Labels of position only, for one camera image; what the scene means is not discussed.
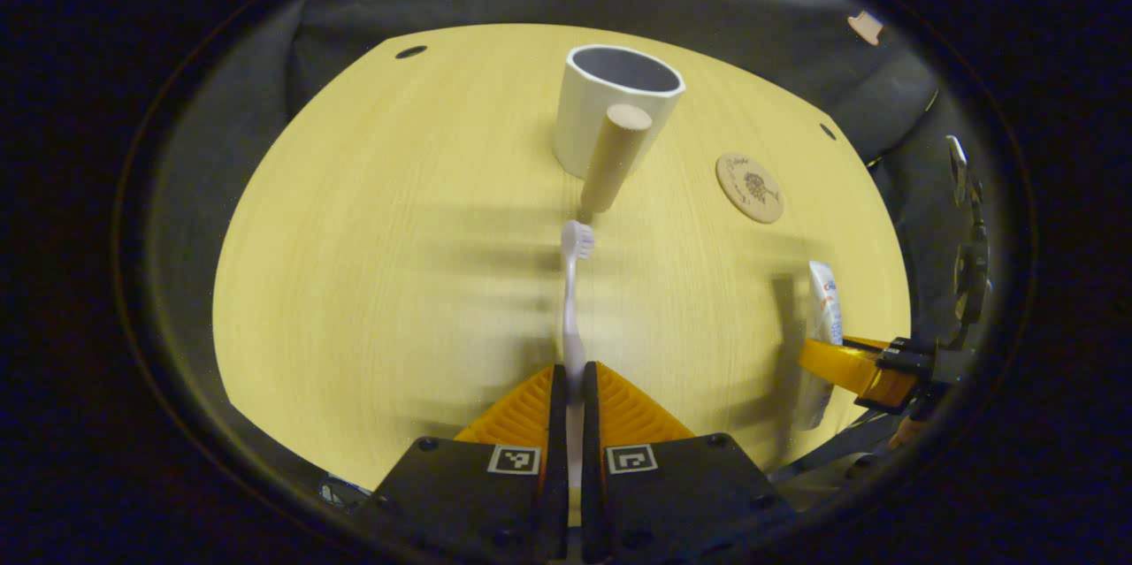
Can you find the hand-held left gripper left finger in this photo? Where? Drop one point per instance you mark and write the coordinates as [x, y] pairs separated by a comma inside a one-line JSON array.
[[557, 494]]

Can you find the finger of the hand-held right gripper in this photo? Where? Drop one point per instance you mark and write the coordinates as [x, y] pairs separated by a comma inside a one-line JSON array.
[[840, 363]]

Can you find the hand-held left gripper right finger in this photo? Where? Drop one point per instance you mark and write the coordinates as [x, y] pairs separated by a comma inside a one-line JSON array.
[[591, 494]]

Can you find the white toothbrush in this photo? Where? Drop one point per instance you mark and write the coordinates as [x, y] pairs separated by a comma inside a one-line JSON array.
[[571, 309]]

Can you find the round wooden coaster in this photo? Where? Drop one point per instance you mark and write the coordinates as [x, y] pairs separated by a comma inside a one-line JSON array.
[[750, 189]]

